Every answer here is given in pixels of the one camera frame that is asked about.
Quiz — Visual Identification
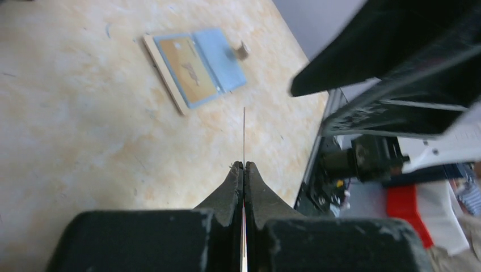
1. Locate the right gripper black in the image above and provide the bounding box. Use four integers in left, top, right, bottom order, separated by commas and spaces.
290, 1, 480, 137

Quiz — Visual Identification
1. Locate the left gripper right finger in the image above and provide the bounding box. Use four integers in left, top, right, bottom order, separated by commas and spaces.
245, 162, 432, 271

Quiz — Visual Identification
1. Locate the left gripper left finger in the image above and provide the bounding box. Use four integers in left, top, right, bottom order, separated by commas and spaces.
46, 161, 243, 271

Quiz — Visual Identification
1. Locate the gold VIP credit card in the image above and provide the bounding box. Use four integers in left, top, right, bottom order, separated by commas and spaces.
157, 36, 217, 108

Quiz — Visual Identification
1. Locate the beige card holder wallet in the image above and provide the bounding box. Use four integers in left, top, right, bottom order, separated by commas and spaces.
143, 28, 250, 115

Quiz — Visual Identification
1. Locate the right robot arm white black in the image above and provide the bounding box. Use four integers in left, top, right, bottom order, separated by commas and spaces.
290, 1, 480, 184

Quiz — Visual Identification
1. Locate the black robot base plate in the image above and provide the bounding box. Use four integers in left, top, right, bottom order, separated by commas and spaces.
293, 135, 341, 218

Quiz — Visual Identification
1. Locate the aluminium front rail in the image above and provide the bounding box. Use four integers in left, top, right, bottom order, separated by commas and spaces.
302, 88, 347, 185

